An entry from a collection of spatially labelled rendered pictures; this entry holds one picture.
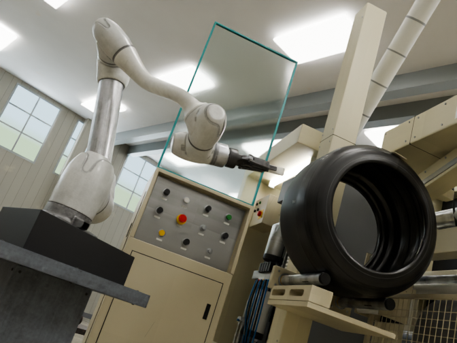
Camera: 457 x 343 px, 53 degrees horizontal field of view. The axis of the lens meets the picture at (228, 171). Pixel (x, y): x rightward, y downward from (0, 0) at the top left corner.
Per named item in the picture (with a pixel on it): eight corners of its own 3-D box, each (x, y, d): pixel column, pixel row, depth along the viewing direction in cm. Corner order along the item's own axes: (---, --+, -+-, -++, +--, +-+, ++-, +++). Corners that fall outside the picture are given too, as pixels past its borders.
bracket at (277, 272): (266, 287, 193) (273, 265, 196) (346, 317, 201) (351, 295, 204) (269, 287, 190) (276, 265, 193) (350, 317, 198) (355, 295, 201)
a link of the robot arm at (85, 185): (41, 195, 142) (74, 137, 150) (53, 210, 159) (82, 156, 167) (89, 215, 142) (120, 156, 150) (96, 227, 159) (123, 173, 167)
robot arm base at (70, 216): (58, 218, 133) (67, 201, 135) (25, 212, 148) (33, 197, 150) (105, 243, 145) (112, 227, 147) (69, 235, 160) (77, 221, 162)
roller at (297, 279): (290, 284, 194) (281, 287, 193) (287, 273, 195) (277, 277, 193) (332, 282, 162) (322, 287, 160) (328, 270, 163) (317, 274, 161)
